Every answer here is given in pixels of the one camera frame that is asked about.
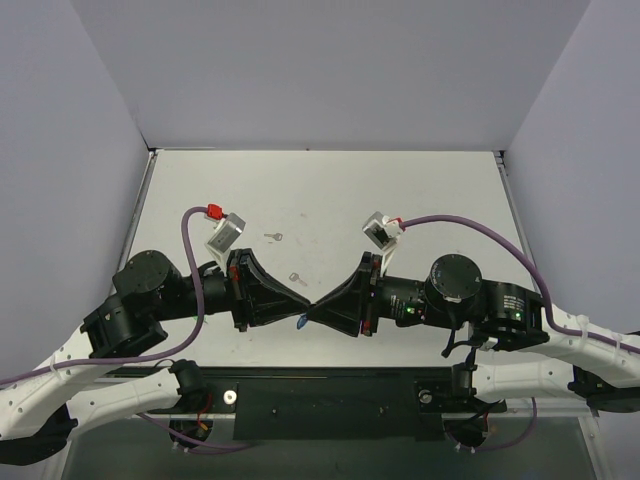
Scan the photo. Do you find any blue key tag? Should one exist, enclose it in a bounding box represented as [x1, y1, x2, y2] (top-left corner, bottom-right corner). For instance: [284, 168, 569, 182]
[296, 314, 308, 330]

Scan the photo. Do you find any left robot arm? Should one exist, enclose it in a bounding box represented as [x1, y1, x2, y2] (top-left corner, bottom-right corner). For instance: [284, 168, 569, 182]
[1, 249, 310, 466]

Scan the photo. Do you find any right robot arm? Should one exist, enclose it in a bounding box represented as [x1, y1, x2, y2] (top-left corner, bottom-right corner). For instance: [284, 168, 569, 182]
[306, 252, 639, 413]

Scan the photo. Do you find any silver key near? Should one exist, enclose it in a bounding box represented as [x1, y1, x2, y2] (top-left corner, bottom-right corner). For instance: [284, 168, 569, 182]
[289, 272, 307, 286]

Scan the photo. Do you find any silver key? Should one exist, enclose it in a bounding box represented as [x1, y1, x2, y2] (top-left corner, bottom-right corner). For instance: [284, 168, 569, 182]
[289, 272, 307, 286]
[264, 233, 283, 242]

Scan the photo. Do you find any silver key far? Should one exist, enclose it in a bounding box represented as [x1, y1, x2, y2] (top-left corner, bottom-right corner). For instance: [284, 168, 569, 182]
[264, 233, 283, 242]

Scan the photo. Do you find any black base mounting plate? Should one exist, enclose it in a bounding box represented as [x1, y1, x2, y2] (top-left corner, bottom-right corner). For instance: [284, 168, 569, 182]
[99, 367, 591, 444]

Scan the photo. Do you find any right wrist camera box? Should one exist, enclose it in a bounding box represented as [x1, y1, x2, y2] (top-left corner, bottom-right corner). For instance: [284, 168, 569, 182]
[362, 211, 404, 273]

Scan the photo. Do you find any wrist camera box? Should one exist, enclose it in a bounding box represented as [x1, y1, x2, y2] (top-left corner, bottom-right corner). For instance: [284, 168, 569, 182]
[362, 211, 404, 273]
[205, 213, 246, 270]

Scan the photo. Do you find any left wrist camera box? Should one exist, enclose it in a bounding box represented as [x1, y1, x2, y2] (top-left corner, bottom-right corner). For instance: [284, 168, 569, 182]
[205, 213, 246, 270]

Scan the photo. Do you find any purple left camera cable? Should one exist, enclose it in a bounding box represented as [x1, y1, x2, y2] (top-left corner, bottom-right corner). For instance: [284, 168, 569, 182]
[0, 203, 224, 389]

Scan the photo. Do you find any purple camera cable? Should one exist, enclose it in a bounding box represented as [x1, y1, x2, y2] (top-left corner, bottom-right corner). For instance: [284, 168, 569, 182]
[0, 203, 224, 389]
[399, 213, 640, 354]

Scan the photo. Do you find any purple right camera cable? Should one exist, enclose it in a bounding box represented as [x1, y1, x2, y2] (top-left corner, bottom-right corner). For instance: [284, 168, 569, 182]
[399, 213, 640, 354]

